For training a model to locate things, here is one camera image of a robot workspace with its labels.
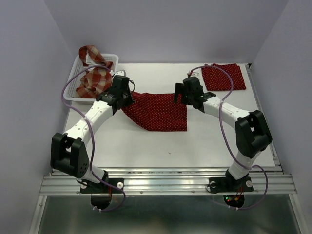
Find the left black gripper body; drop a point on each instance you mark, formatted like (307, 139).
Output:
(127, 96)

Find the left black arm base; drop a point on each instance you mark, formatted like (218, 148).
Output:
(87, 187)

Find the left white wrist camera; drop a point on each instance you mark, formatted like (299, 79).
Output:
(118, 73)

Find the red polka dot skirt pile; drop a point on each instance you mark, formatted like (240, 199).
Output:
(157, 112)

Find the white plastic basket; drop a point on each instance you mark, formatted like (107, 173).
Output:
(70, 91)

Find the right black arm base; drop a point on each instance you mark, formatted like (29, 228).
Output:
(228, 185)

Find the red plaid skirt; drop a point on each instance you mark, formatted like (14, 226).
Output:
(96, 80)

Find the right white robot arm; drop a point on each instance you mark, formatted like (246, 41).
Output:
(251, 131)

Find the aluminium rail frame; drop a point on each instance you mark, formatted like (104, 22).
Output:
(172, 201)

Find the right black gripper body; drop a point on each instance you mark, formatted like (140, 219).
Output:
(186, 97)

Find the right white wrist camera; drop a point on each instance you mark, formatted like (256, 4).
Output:
(196, 74)

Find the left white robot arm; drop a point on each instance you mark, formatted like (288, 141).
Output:
(73, 151)

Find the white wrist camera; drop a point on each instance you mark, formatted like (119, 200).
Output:
(196, 74)
(118, 73)

